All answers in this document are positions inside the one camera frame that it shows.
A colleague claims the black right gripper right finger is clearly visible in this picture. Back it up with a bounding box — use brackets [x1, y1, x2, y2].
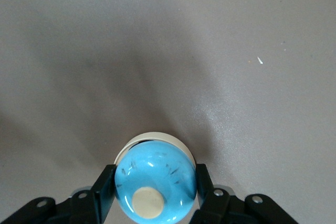
[189, 163, 300, 224]

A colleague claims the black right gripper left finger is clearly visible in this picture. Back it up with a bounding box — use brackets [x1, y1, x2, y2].
[0, 164, 118, 224]

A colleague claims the blue call bell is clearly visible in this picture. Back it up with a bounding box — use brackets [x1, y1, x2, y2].
[113, 131, 197, 220]

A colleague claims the brown table mat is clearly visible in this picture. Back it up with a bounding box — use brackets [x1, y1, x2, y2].
[0, 0, 336, 224]

